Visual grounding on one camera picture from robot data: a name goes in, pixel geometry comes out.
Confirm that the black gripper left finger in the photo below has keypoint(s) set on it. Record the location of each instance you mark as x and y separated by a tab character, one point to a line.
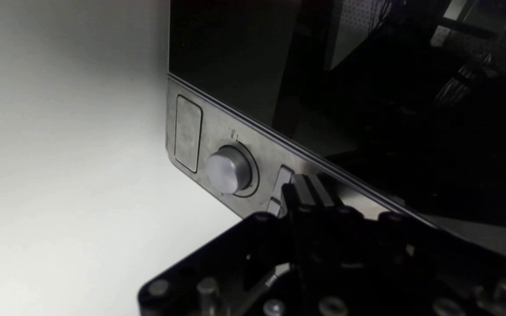
299	196

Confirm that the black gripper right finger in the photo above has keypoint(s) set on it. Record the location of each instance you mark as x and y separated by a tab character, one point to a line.
326	194

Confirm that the silver microwave black door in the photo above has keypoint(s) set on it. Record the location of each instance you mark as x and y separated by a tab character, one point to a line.
236	59

